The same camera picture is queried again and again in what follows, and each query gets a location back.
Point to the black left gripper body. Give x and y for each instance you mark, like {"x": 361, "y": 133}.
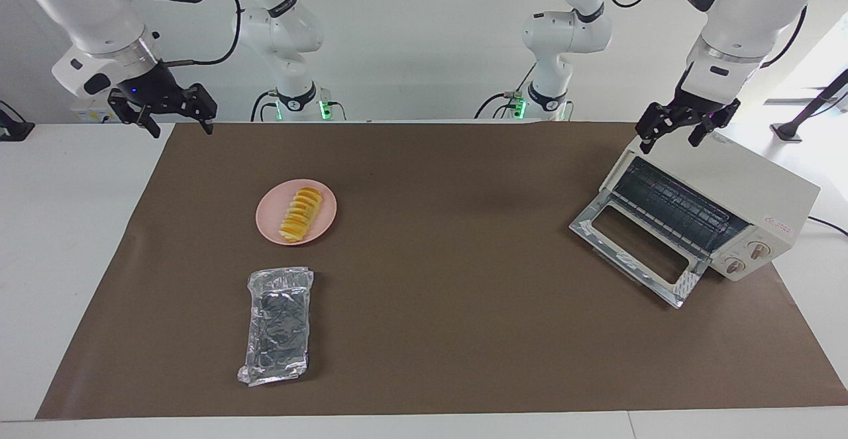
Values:
{"x": 695, "y": 109}

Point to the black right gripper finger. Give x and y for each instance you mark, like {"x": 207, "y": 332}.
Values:
{"x": 205, "y": 111}
{"x": 142, "y": 118}

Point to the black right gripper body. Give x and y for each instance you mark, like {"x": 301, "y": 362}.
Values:
{"x": 156, "y": 88}

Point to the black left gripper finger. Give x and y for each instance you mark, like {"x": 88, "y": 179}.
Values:
{"x": 719, "y": 124}
{"x": 652, "y": 126}

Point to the sliced yellow bread loaf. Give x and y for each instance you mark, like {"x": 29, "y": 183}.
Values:
{"x": 301, "y": 214}

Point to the silver foil baking tray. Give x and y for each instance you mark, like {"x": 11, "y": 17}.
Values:
{"x": 278, "y": 326}

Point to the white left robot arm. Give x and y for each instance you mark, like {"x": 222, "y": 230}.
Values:
{"x": 748, "y": 15}

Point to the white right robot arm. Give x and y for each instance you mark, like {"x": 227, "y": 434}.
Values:
{"x": 93, "y": 8}

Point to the white toaster oven body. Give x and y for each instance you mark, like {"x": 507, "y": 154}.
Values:
{"x": 762, "y": 191}

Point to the cream oven control knob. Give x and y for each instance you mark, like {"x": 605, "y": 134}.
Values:
{"x": 759, "y": 249}
{"x": 734, "y": 266}

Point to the glass toaster oven door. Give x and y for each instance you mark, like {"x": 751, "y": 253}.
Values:
{"x": 689, "y": 283}

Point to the white power strip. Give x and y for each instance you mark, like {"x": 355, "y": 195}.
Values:
{"x": 93, "y": 114}

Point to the black slanted stand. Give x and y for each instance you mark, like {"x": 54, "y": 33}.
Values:
{"x": 811, "y": 108}

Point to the pink round plate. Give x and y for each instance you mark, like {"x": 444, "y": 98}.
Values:
{"x": 268, "y": 217}

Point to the brown paper table mat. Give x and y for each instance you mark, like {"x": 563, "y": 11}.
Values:
{"x": 450, "y": 306}

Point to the black table clamp mount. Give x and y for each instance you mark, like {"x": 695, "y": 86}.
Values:
{"x": 13, "y": 128}

